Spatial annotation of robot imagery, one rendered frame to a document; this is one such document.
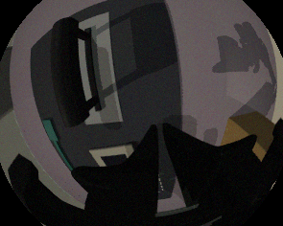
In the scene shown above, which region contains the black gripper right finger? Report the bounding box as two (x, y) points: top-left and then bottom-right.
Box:
(161, 122), (257, 207)

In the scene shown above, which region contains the beige tile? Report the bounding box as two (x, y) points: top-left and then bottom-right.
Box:
(88, 144), (134, 167)

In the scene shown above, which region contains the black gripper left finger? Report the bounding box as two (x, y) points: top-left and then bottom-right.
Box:
(71, 124), (159, 214)

